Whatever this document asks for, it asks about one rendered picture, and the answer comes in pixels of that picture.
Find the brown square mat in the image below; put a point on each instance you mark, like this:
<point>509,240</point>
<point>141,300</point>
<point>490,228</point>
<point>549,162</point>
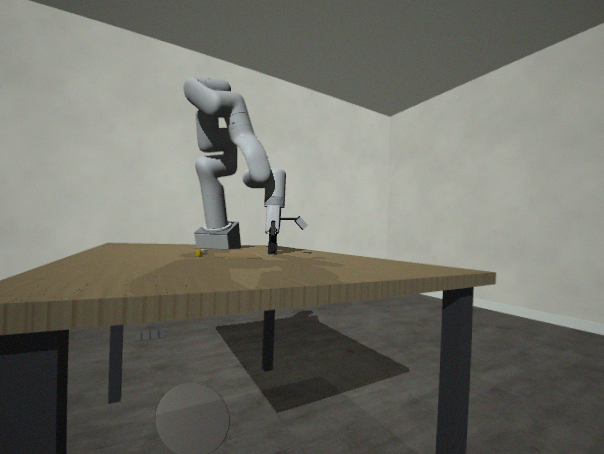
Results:
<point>236,255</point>

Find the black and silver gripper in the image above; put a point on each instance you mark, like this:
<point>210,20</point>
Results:
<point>273,214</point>

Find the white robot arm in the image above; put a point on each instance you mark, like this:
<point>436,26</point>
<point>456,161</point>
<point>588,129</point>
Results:
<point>231,106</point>

